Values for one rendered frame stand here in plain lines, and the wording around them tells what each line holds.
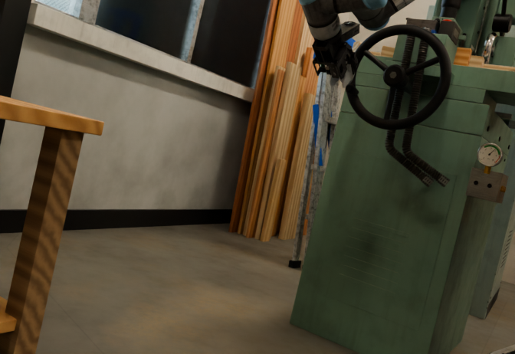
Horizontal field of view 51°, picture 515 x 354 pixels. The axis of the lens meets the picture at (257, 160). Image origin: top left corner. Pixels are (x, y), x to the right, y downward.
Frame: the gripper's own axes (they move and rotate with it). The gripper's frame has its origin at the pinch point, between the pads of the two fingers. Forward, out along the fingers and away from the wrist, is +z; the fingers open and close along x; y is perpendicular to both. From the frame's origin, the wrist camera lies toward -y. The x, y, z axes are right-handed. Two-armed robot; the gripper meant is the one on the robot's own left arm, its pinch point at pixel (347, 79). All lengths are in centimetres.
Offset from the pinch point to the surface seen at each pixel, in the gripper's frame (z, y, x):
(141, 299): 30, 72, -45
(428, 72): 8.4, -13.5, 16.9
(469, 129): 22.9, -7.1, 29.4
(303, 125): 140, -72, -93
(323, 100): 83, -52, -54
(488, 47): 29, -44, 24
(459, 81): 16.5, -18.5, 23.5
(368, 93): 20.3, -11.9, -2.7
